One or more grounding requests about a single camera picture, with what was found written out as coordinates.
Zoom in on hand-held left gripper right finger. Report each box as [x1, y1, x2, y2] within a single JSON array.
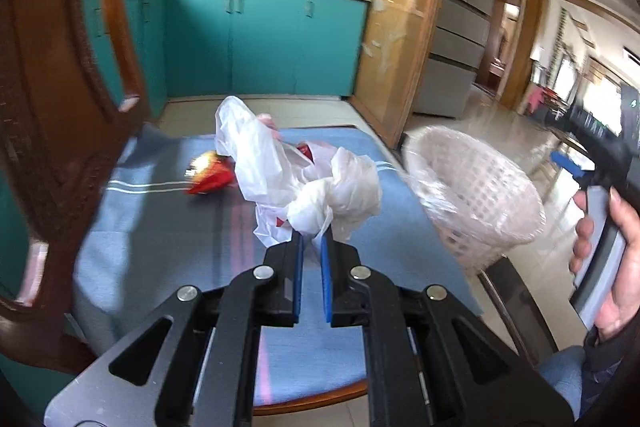
[[320, 227, 576, 427]]

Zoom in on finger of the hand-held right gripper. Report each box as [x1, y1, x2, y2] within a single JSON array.
[[550, 151, 601, 188]]

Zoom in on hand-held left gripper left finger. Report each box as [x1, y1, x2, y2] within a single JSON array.
[[44, 232, 306, 427]]

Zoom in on white plastic basket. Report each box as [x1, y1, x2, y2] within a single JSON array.
[[402, 125, 547, 275]]

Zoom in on white plastic bag red print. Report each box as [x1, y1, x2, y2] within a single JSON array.
[[215, 96, 331, 249]]

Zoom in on person's right forearm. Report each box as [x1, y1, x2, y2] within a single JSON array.
[[580, 322, 640, 413]]

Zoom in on person's right hand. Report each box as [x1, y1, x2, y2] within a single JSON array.
[[569, 189, 640, 343]]

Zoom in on dining table with chairs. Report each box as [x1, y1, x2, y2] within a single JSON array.
[[525, 57, 601, 148]]

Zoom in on black stool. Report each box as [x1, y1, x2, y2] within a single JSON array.
[[477, 257, 558, 370]]

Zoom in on green garland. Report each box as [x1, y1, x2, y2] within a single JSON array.
[[550, 7, 568, 78]]

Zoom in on person's jeans leg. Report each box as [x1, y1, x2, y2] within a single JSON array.
[[537, 344, 591, 422]]

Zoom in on red gold snack wrapper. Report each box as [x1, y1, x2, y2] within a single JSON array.
[[185, 152, 236, 196]]

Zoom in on clear plastic liner bag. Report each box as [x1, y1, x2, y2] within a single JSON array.
[[404, 127, 546, 250]]

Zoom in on blue striped seat cushion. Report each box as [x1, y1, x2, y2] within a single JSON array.
[[72, 124, 483, 408]]

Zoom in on grey refrigerator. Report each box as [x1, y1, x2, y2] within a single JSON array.
[[412, 0, 501, 120]]

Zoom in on wooden glass door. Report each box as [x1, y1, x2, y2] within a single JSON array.
[[345, 0, 451, 148]]

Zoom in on teal kitchen cabinets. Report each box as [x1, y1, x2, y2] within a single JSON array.
[[80, 0, 371, 118]]

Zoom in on brown wooden chair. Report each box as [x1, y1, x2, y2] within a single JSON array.
[[0, 0, 371, 418]]

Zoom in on wooden doorway frame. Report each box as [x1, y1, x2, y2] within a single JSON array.
[[475, 0, 528, 102]]

